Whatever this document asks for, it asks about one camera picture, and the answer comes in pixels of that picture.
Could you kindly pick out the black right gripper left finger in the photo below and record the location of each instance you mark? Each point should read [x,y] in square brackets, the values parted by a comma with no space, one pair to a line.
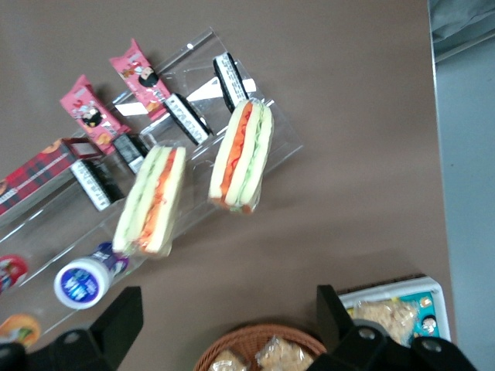
[112,332]

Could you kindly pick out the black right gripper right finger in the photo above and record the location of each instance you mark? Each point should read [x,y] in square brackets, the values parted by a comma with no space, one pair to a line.
[336,332]

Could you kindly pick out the triangle sandwich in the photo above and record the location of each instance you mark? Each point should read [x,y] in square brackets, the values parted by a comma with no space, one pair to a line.
[239,154]
[154,201]

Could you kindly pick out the white rectangular plastic tray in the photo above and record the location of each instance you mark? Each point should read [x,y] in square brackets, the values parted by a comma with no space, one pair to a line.
[442,305]

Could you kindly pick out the cracker pack with teal label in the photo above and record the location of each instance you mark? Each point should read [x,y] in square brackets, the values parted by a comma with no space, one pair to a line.
[386,315]

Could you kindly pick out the clear pack of crackers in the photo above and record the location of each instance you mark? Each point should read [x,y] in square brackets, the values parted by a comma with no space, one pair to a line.
[286,353]
[228,363]

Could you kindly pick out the blue lid drink bottle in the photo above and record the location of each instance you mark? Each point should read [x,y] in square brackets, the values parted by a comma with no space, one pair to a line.
[81,284]

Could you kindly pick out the brown wicker snack basket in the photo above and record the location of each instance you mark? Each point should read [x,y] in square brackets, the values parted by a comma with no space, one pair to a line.
[247,336]

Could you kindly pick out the orange lid drink bottle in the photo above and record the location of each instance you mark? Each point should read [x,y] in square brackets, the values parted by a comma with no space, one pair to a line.
[19,330]

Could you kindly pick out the red lid drink bottle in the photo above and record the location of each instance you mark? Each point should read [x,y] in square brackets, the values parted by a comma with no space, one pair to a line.
[11,272]

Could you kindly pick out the small black carton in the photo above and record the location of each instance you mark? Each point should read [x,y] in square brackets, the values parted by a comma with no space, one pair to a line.
[131,152]
[231,79]
[96,183]
[187,118]

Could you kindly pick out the red plaid cookie box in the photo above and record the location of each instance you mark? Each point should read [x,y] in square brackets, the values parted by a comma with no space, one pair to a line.
[35,174]

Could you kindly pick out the pink cartoon snack packet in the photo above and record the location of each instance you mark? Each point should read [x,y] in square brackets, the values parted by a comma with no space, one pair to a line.
[141,73]
[89,112]

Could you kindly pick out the clear acrylic stepped display stand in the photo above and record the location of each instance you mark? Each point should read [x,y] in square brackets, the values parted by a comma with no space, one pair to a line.
[181,69]

